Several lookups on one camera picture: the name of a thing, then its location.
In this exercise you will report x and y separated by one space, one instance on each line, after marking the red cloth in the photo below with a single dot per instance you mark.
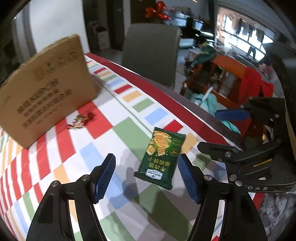
252 83

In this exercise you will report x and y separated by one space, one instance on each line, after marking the grey upholstered chair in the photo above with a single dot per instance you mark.
150 53

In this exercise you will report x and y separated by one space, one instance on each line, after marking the grey fluffy rug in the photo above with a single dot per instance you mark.
272 210

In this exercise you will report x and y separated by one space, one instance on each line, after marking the red foil balloon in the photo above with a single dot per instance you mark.
158 9

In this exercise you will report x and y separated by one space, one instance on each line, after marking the red wrapped candy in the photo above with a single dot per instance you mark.
79 120

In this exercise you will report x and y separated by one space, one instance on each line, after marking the colourful checkered tablecloth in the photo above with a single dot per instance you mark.
129 120

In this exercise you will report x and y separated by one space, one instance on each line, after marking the small white box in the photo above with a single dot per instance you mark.
102 39

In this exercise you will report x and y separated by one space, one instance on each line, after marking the large window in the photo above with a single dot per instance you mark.
242 30

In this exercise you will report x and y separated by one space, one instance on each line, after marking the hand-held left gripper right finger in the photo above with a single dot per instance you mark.
188 178

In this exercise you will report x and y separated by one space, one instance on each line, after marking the orange wooden chair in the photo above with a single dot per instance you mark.
229 67

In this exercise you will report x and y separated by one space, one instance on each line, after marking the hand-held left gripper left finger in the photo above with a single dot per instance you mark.
105 178

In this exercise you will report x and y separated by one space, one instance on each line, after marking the green printed bag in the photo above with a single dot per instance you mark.
203 55

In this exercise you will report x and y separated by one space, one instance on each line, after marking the green cracker packet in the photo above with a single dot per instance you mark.
159 157

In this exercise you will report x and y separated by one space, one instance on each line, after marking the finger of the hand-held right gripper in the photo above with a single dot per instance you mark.
231 115
217 150

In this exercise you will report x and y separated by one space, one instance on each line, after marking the brown cardboard box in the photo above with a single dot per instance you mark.
46 92

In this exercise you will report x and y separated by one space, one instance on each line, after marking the teal cloth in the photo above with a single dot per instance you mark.
210 105

